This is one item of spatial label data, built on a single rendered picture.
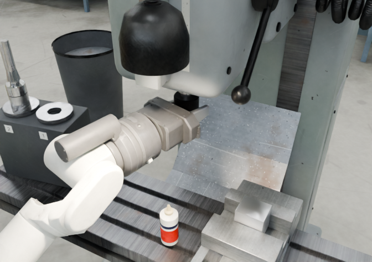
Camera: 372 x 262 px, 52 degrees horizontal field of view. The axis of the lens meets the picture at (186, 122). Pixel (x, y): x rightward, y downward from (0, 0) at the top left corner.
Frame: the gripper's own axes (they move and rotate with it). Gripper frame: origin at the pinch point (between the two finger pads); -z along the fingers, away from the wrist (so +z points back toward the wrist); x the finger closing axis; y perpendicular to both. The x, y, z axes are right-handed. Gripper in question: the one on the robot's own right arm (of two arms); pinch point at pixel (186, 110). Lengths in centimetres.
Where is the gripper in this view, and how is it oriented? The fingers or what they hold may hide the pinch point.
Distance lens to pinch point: 72.1
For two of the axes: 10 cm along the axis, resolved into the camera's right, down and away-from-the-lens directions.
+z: -6.7, 4.1, -6.2
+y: -0.1, 8.4, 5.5
